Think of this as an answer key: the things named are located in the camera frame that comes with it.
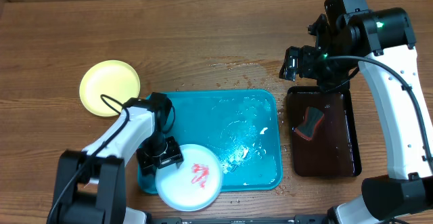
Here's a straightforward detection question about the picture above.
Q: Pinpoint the light blue plate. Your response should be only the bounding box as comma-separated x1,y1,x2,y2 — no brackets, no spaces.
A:
155,144,223,212

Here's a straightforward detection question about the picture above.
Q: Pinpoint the orange and black sponge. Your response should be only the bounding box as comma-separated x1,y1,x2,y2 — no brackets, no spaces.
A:
294,107,324,141

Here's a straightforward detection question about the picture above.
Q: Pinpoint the yellow plate with red stain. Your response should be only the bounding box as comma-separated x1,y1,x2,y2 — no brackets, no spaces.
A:
79,60,141,117

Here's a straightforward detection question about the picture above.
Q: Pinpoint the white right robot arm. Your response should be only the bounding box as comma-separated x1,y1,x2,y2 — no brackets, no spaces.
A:
279,4,432,223

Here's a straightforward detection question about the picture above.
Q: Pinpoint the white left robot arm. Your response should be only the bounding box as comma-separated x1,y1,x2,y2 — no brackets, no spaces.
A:
47,93,183,224

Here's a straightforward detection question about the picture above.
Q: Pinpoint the teal plastic tray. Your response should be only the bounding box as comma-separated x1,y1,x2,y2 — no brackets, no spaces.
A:
137,88,283,195

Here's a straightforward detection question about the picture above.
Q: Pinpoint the black water tray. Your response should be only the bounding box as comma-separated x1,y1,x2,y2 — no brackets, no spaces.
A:
286,86,362,177

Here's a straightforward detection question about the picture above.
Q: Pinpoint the black rail at table edge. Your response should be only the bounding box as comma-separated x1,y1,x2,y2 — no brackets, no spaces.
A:
147,215,336,224

